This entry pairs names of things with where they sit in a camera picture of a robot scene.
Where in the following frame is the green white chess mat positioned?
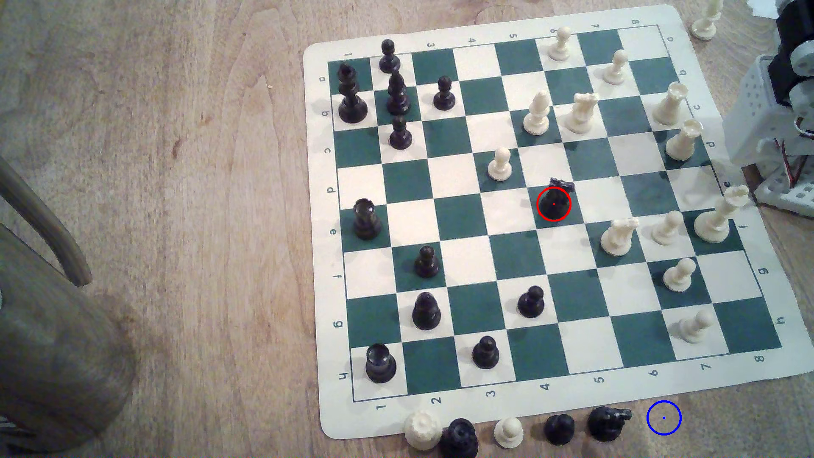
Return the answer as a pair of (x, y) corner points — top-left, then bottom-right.
(303, 4), (805, 440)

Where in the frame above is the white queen chess piece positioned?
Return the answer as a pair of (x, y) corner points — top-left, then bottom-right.
(405, 410), (443, 451)

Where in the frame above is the black pawn upper left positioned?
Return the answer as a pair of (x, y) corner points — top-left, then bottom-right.
(412, 291), (442, 330)

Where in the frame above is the red servo cable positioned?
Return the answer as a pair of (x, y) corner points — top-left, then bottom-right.
(777, 121), (814, 190)

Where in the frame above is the black pawn chess piece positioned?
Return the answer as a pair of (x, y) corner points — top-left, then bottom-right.
(379, 39), (401, 74)
(544, 413), (576, 446)
(433, 75), (457, 112)
(472, 336), (501, 370)
(415, 245), (441, 279)
(388, 115), (413, 151)
(517, 285), (546, 319)

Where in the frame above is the black rook chess piece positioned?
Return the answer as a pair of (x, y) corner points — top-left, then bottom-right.
(365, 343), (398, 384)
(353, 198), (383, 240)

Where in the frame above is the white pawn chess piece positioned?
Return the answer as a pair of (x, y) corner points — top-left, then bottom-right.
(603, 49), (630, 86)
(652, 210), (685, 246)
(547, 26), (572, 62)
(494, 416), (525, 449)
(488, 147), (513, 182)
(663, 257), (697, 293)
(678, 310), (715, 344)

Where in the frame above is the black king chess piece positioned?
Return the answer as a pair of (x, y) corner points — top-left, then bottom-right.
(337, 62), (370, 124)

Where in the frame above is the curved wooden chair rail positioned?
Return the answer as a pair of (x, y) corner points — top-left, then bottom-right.
(0, 156), (93, 287)

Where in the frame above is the white knight chess piece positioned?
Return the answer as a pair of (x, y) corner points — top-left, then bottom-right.
(565, 92), (600, 135)
(600, 218), (641, 258)

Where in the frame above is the white king chess piece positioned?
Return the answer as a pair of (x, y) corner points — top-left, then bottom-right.
(694, 185), (750, 244)

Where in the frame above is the black queen chess piece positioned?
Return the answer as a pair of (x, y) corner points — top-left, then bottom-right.
(439, 418), (479, 458)

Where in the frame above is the black knight chess piece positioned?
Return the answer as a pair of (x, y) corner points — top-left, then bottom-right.
(537, 177), (576, 222)
(587, 406), (633, 443)

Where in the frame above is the black bishop chess piece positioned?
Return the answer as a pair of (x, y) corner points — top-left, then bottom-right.
(385, 70), (412, 117)

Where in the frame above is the white rook chess piece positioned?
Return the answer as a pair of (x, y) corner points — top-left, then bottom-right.
(665, 119), (704, 162)
(653, 81), (689, 126)

